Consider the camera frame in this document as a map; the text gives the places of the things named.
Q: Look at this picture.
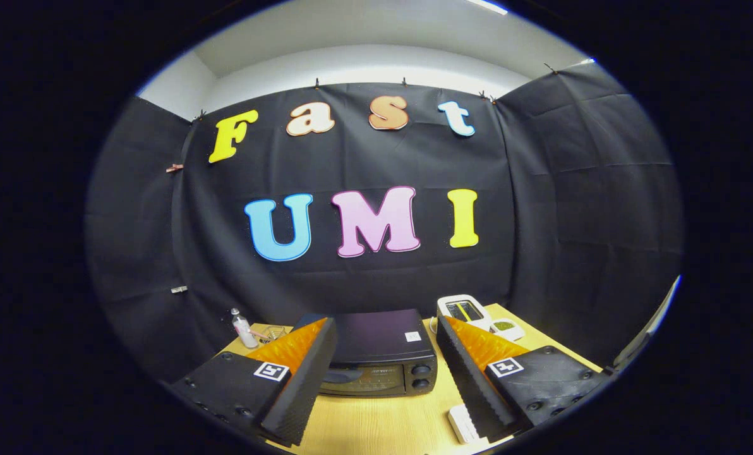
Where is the white bread toaster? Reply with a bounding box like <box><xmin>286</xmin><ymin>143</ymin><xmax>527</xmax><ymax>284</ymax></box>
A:
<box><xmin>437</xmin><ymin>294</ymin><xmax>494</xmax><ymax>334</ymax></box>

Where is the clear basket with pink stick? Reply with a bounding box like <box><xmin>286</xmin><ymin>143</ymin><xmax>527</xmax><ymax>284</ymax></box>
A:
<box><xmin>250</xmin><ymin>324</ymin><xmax>292</xmax><ymax>345</ymax></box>

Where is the small clear plastic bottle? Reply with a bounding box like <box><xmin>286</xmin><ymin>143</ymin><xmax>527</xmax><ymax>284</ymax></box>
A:
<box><xmin>231</xmin><ymin>308</ymin><xmax>258</xmax><ymax>349</ymax></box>

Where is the black toaster oven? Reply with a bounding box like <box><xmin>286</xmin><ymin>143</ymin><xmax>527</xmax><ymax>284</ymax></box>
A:
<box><xmin>291</xmin><ymin>308</ymin><xmax>439</xmax><ymax>397</ymax></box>

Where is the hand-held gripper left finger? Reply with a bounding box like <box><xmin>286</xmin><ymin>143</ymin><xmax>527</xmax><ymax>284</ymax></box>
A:
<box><xmin>169</xmin><ymin>316</ymin><xmax>338</xmax><ymax>447</ymax></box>

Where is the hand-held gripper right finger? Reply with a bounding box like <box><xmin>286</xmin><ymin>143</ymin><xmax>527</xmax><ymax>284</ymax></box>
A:
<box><xmin>435</xmin><ymin>314</ymin><xmax>608</xmax><ymax>443</ymax></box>

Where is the white ribbed tray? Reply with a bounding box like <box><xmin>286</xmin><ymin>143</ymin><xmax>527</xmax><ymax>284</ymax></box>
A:
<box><xmin>447</xmin><ymin>404</ymin><xmax>481</xmax><ymax>444</ymax></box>

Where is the grey white frame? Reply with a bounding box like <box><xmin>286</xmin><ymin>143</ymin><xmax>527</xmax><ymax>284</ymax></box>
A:
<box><xmin>613</xmin><ymin>275</ymin><xmax>684</xmax><ymax>373</ymax></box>

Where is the white divided dish with beans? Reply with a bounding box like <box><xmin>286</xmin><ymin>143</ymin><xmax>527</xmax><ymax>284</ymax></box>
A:
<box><xmin>490</xmin><ymin>318</ymin><xmax>526</xmax><ymax>342</ymax></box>

